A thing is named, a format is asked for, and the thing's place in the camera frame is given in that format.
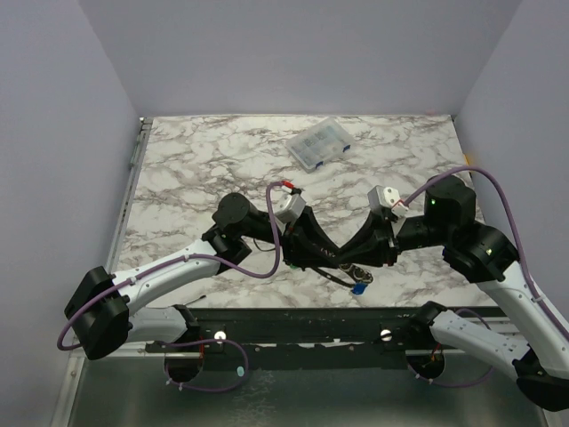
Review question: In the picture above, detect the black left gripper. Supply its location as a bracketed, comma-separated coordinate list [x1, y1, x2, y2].
[243, 205, 341, 268]

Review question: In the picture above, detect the silver keyring chain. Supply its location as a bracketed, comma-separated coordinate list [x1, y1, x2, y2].
[337, 264, 373, 286]

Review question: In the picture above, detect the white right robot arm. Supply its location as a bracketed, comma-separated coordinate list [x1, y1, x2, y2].
[341, 174, 568, 412]

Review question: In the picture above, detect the clear plastic organizer box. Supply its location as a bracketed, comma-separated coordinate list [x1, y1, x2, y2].
[285, 117, 355, 173]

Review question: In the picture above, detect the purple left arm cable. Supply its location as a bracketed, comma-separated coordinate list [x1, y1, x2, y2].
[56, 180, 294, 350]

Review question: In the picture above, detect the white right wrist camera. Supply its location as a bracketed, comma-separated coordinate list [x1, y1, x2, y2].
[367, 186, 408, 219]

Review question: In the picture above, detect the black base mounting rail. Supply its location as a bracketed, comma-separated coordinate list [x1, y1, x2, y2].
[144, 306, 463, 373]

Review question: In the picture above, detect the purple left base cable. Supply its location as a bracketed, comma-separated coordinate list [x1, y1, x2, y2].
[155, 340, 249, 394]

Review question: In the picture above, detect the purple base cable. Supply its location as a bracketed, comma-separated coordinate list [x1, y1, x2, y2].
[413, 307, 494, 388]
[155, 340, 249, 394]

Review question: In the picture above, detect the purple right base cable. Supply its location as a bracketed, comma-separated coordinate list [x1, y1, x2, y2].
[413, 307, 494, 388]

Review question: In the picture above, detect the aluminium extrusion frame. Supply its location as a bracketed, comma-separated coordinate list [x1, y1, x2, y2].
[50, 117, 154, 426]

